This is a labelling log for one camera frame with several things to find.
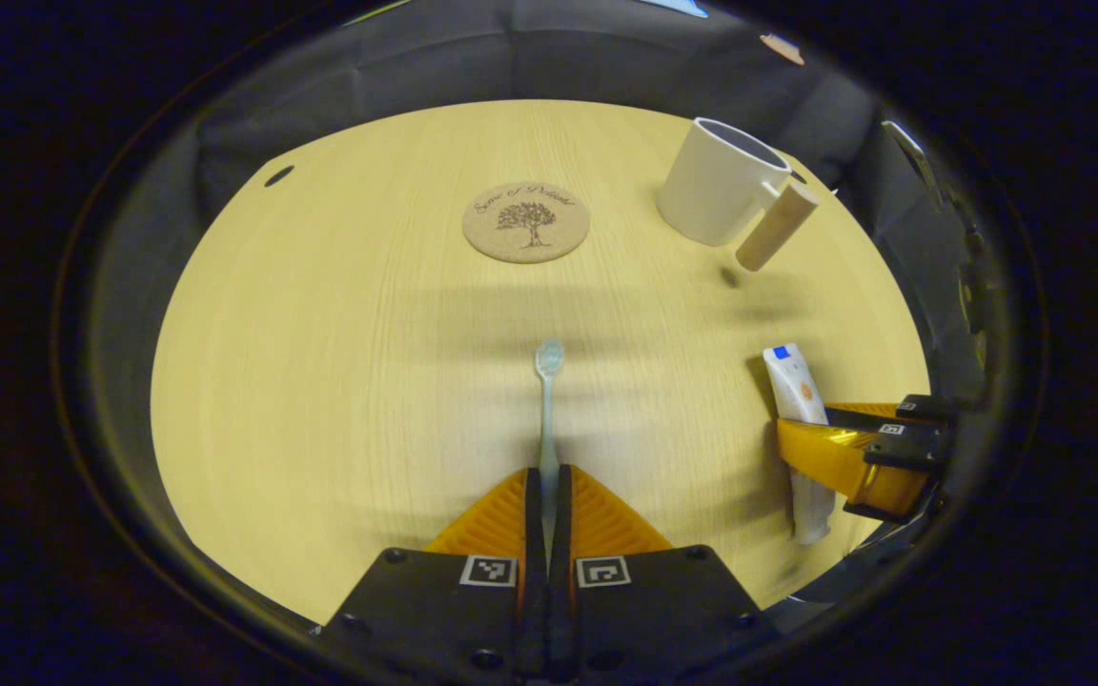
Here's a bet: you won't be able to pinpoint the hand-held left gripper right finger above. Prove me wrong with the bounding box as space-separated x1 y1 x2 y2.
549 464 781 686

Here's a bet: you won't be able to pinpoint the white cup with wooden handle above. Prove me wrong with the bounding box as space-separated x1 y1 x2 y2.
657 116 821 273

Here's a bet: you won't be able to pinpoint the black backdrop cloth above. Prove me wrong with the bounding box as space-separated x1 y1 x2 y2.
192 0 893 215

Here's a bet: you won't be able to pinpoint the pale blue toothbrush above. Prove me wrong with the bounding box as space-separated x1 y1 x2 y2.
535 340 566 554

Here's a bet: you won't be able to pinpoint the white toothpaste tube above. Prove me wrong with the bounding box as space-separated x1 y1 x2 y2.
761 343 838 546

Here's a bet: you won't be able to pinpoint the round cork coaster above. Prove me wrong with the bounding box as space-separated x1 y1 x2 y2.
462 182 591 264

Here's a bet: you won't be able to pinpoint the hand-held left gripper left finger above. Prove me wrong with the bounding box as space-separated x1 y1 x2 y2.
320 465 550 685

